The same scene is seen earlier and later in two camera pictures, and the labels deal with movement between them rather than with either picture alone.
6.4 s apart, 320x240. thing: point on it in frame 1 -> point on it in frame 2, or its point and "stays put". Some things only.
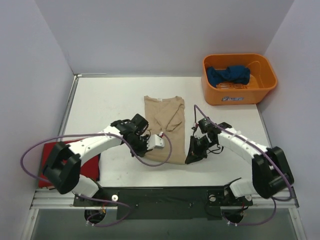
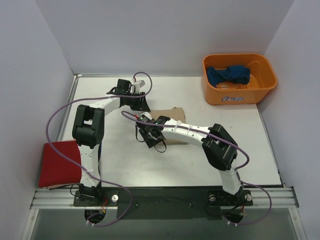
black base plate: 172,203 stays put
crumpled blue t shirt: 232,73 stays put
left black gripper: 139,145 -> 139,100
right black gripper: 198,145 -> 151,137
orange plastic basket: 236,79 stays put
